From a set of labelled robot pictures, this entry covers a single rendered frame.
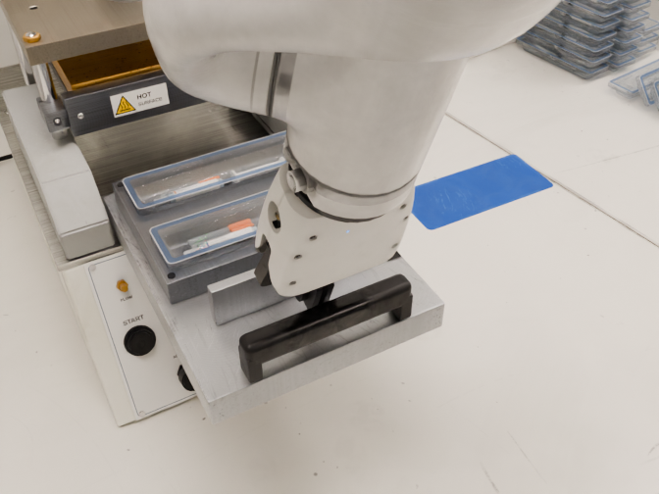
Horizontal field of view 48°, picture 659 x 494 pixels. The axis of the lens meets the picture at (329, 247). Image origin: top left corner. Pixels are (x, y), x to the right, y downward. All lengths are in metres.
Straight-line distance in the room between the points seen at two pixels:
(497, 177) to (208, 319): 0.66
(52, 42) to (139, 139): 0.21
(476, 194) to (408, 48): 0.91
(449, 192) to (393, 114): 0.78
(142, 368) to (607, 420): 0.51
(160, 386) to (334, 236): 0.42
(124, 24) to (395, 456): 0.52
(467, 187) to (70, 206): 0.62
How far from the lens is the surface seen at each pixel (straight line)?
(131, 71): 0.82
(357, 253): 0.51
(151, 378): 0.84
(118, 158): 0.92
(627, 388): 0.93
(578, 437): 0.87
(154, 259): 0.67
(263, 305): 0.64
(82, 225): 0.77
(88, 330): 0.81
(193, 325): 0.64
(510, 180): 1.18
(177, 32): 0.30
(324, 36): 0.25
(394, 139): 0.38
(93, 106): 0.81
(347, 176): 0.41
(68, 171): 0.79
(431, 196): 1.13
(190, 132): 0.95
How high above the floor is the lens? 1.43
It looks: 41 degrees down
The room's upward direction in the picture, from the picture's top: straight up
